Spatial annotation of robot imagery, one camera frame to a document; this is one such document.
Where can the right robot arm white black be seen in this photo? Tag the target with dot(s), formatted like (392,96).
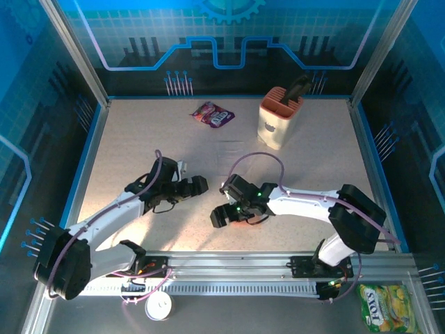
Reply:
(302,205)

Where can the purple candy bag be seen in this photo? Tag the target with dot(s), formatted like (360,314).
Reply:
(213,116)

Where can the cream knife block orange top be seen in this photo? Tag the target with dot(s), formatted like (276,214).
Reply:
(274,128)

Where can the white round cap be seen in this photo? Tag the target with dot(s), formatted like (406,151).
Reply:
(158,306)

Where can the black control box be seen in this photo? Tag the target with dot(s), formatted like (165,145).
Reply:
(327,294)

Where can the green yellow candy bag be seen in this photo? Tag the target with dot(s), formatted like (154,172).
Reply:
(386,306)

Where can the aluminium front rail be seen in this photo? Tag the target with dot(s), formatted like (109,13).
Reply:
(226,266)

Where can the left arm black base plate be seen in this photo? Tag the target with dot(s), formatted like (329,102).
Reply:
(156,264)

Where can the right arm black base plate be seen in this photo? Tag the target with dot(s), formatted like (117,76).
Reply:
(302,268)

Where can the aluminium side rail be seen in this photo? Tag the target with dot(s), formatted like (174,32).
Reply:
(369,156)
(90,156)

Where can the aluminium frame post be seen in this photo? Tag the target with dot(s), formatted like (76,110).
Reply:
(79,55)
(380,52)

